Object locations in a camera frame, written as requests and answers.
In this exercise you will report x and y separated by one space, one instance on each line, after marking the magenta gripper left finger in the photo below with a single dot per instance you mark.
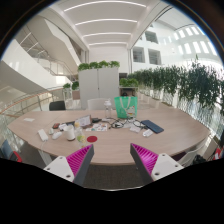
73 167

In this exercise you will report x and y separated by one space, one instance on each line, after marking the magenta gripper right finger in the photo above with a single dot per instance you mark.
153 166

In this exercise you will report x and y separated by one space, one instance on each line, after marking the clear plastic water bottle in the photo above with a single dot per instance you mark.
108 108

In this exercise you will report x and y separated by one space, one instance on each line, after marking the small yellow-green bottle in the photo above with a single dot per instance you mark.
80 134

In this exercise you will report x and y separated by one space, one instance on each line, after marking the red round coaster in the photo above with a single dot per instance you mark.
92 139

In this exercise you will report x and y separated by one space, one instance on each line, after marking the white charger adapter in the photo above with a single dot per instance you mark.
147 133

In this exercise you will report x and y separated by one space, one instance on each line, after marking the white computer mouse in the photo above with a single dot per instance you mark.
56 135

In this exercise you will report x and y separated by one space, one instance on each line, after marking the white paper cup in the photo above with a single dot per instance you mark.
69 132

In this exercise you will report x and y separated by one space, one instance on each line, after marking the colourful sticker sheet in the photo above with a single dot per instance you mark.
98 127

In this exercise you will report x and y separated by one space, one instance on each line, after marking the white card stand sign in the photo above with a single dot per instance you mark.
84 121

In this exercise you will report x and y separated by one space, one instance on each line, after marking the white power strip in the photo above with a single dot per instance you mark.
43 135

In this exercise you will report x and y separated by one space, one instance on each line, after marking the white chair at right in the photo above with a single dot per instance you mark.
188 158

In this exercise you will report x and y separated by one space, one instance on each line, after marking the black office chair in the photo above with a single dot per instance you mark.
57 106

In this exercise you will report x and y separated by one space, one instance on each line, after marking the white chair behind table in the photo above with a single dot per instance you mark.
97 103

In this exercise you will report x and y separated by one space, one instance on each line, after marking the green tote bag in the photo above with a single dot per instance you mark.
126 106

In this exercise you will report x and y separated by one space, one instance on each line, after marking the white paper note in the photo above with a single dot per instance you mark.
29 119

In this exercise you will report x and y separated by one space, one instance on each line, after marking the wooden planter box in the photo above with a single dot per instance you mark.
128 91

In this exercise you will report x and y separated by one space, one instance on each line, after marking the white tall cabinet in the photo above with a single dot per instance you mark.
98 83

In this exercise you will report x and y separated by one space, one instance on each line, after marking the row of hanging green plants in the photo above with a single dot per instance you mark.
197 81

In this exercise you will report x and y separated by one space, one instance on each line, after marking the green plants on cabinet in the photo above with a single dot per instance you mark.
97 65

